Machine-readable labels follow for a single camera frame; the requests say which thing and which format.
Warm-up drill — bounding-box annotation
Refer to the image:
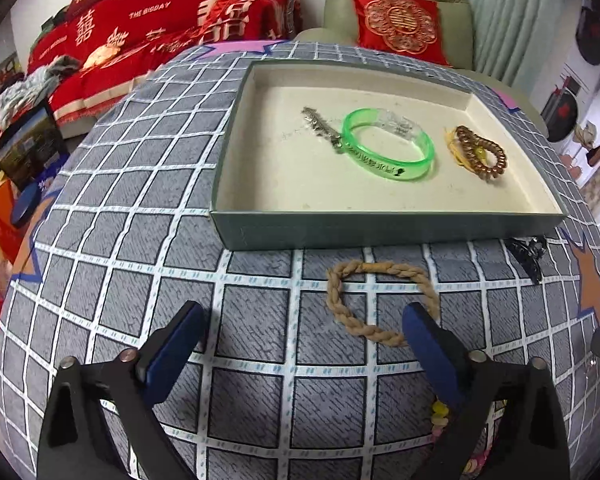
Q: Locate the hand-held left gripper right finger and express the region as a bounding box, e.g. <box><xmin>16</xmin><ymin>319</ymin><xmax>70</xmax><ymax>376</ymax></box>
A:
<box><xmin>402</xmin><ymin>302</ymin><xmax>571</xmax><ymax>480</ymax></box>

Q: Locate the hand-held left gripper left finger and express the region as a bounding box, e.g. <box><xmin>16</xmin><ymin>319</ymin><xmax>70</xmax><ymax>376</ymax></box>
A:
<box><xmin>37</xmin><ymin>301</ymin><xmax>206</xmax><ymax>480</ymax></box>

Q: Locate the colourful bead bracelet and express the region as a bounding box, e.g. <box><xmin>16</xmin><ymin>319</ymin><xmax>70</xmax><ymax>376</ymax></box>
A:
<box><xmin>429</xmin><ymin>399</ymin><xmax>497</xmax><ymax>480</ymax></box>

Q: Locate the brown twisted rope bracelet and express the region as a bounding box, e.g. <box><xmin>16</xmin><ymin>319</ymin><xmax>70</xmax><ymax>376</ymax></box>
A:
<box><xmin>326</xmin><ymin>259</ymin><xmax>441</xmax><ymax>349</ymax></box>

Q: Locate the green translucent bangle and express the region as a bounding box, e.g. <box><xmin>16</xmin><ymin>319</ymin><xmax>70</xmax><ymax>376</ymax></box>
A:
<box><xmin>340</xmin><ymin>107</ymin><xmax>436</xmax><ymax>184</ymax></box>

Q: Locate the yellow cord bracelet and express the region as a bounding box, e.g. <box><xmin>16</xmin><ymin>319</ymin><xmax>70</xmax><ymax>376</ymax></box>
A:
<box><xmin>444</xmin><ymin>127</ymin><xmax>482</xmax><ymax>167</ymax></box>

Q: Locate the brown coil bracelet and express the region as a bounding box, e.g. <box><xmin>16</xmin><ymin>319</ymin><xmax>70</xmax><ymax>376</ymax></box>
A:
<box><xmin>453</xmin><ymin>125</ymin><xmax>509</xmax><ymax>184</ymax></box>

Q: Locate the shallow grey-green cardboard box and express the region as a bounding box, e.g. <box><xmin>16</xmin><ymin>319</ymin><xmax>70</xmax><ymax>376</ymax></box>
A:
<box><xmin>209</xmin><ymin>59</ymin><xmax>569</xmax><ymax>252</ymax></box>

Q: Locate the clear plastic bangle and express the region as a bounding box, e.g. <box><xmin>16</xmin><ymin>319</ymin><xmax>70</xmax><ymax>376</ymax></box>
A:
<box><xmin>379</xmin><ymin>109</ymin><xmax>429</xmax><ymax>142</ymax></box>

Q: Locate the silver rhinestone hair clip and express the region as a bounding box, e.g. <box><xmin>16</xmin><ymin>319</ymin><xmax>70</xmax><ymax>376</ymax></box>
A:
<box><xmin>300</xmin><ymin>106</ymin><xmax>344</xmax><ymax>152</ymax></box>

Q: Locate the grey checked tablecloth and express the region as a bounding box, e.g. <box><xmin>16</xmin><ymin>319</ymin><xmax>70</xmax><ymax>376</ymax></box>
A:
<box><xmin>0</xmin><ymin>40</ymin><xmax>600</xmax><ymax>480</ymax></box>

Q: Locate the black hair clip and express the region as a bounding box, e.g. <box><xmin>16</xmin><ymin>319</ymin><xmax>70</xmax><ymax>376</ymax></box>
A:
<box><xmin>504</xmin><ymin>235</ymin><xmax>549</xmax><ymax>287</ymax></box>

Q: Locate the slipper rack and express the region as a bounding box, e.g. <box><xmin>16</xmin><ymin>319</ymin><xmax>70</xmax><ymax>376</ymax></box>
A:
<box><xmin>561</xmin><ymin>119</ymin><xmax>600</xmax><ymax>172</ymax></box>

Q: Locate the orange paper bag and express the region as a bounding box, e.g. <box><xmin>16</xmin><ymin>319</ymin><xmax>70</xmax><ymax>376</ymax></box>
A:
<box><xmin>0</xmin><ymin>179</ymin><xmax>32</xmax><ymax>272</ymax></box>

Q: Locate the white washing machine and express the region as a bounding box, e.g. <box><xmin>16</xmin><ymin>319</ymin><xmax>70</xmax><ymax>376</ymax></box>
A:
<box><xmin>539</xmin><ymin>74</ymin><xmax>589</xmax><ymax>144</ymax></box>

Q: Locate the dark printed box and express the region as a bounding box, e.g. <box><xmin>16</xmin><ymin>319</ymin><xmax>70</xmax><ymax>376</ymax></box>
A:
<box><xmin>0</xmin><ymin>104</ymin><xmax>67</xmax><ymax>192</ymax></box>

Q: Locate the pile of grey clothes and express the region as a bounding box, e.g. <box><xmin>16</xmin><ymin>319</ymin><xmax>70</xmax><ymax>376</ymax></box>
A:
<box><xmin>0</xmin><ymin>54</ymin><xmax>84</xmax><ymax>132</ymax></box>

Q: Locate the white tumble dryer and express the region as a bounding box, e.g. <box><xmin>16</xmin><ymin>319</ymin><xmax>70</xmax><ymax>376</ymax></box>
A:
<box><xmin>574</xmin><ymin>4</ymin><xmax>600</xmax><ymax>67</ymax></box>

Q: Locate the red embroidered cushion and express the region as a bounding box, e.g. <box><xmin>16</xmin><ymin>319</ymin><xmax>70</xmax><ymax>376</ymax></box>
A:
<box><xmin>348</xmin><ymin>0</ymin><xmax>454</xmax><ymax>69</ymax></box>

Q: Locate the red printed sofa throw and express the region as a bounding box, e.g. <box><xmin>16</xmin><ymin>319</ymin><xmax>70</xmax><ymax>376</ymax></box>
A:
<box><xmin>27</xmin><ymin>0</ymin><xmax>302</xmax><ymax>127</ymax></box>

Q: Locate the pale green curtain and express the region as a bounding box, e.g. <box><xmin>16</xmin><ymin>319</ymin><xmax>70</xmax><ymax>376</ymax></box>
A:
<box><xmin>454</xmin><ymin>0</ymin><xmax>582</xmax><ymax>92</ymax></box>

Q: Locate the green armchair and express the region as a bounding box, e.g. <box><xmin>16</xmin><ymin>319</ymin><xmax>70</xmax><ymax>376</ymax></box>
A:
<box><xmin>292</xmin><ymin>0</ymin><xmax>552</xmax><ymax>137</ymax></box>

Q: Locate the thin silver necklace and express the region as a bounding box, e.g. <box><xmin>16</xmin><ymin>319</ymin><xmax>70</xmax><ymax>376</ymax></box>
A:
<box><xmin>279</xmin><ymin>122</ymin><xmax>322</xmax><ymax>143</ymax></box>

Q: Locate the landscape wall picture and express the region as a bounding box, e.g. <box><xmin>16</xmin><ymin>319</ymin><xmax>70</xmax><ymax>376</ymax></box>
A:
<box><xmin>0</xmin><ymin>52</ymin><xmax>24</xmax><ymax>99</ymax></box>

